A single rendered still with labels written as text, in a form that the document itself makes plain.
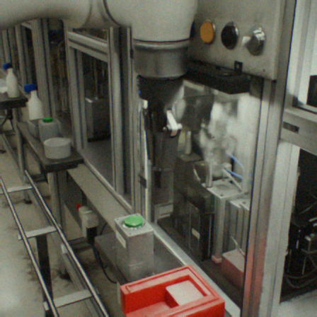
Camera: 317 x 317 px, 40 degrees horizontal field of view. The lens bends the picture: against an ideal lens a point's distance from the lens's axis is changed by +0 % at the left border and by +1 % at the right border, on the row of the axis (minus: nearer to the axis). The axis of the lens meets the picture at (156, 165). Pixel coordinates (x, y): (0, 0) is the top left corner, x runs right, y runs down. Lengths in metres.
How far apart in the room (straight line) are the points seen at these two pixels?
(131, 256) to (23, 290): 1.61
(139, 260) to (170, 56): 0.44
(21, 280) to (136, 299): 1.74
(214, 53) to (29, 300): 1.90
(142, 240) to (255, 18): 0.49
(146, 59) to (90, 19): 0.13
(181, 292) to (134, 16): 0.50
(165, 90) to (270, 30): 0.18
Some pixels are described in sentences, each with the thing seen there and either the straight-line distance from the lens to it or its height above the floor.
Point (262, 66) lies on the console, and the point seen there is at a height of 1.39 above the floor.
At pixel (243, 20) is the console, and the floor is 1.44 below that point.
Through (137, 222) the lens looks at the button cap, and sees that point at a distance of 0.91.
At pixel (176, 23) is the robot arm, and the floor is 1.44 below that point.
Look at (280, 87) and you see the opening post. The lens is 0.64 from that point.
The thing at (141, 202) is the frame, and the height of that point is 0.96.
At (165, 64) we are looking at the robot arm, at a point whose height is 1.38.
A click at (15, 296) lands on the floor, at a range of 2.46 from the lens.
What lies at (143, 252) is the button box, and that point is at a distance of 0.93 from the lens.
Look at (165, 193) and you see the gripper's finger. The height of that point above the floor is 1.14.
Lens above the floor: 1.50
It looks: 23 degrees down
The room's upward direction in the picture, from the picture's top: straight up
